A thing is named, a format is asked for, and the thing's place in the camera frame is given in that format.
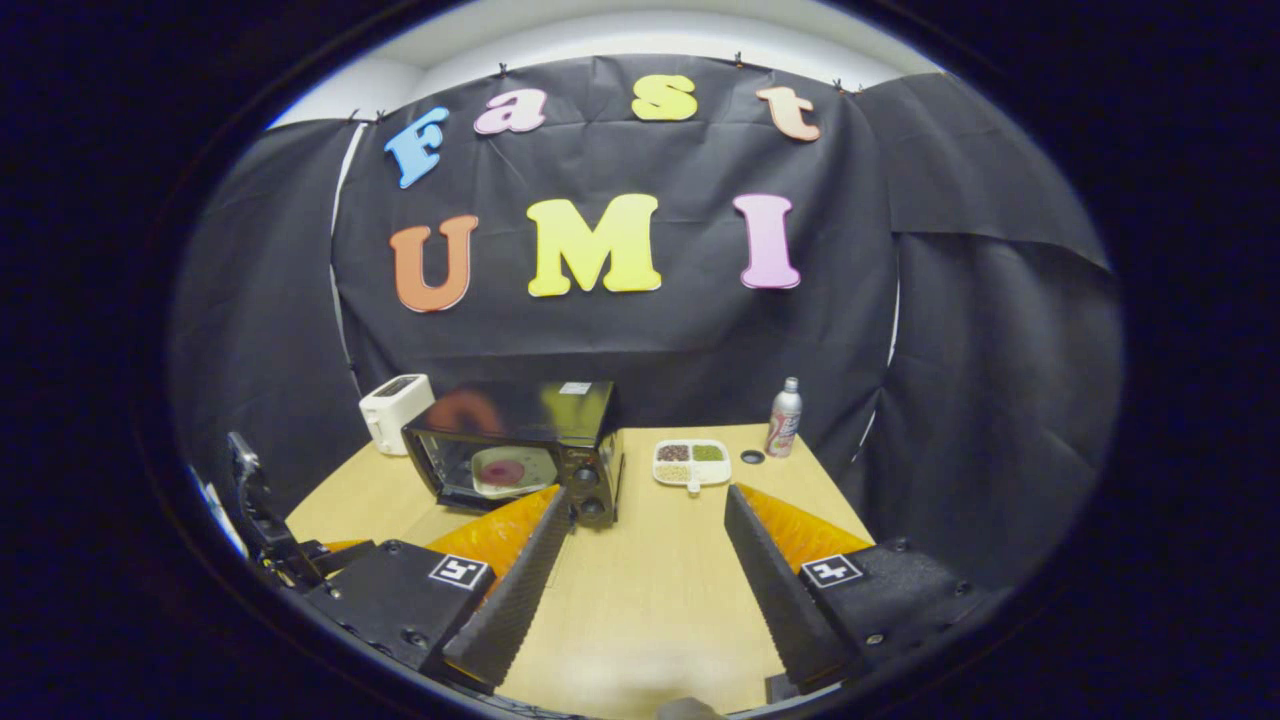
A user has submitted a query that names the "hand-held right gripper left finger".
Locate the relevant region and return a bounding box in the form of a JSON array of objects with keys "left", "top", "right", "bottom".
[{"left": 305, "top": 485, "right": 573, "bottom": 696}]

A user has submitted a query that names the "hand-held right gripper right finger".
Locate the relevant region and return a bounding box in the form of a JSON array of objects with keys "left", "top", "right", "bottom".
[{"left": 724, "top": 484, "right": 1011, "bottom": 696}]

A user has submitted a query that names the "white square food plate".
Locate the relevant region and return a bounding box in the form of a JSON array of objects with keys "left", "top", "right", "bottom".
[{"left": 470, "top": 445, "right": 559, "bottom": 499}]

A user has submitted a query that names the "black electric oven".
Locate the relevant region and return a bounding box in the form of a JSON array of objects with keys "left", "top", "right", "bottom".
[{"left": 402, "top": 380, "right": 626, "bottom": 529}]

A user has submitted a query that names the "white toaster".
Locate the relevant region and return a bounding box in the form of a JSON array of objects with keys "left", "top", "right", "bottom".
[{"left": 358, "top": 374, "right": 436, "bottom": 457}]

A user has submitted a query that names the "white divided dish with grains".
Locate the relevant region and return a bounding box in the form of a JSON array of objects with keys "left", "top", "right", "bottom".
[{"left": 652, "top": 439, "right": 733, "bottom": 496}]

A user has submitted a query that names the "red and white bottle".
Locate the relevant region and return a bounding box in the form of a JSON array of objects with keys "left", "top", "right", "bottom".
[{"left": 766, "top": 377, "right": 803, "bottom": 459}]

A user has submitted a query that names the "black backdrop cloth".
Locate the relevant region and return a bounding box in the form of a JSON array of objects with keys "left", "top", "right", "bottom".
[{"left": 170, "top": 55, "right": 1126, "bottom": 591}]

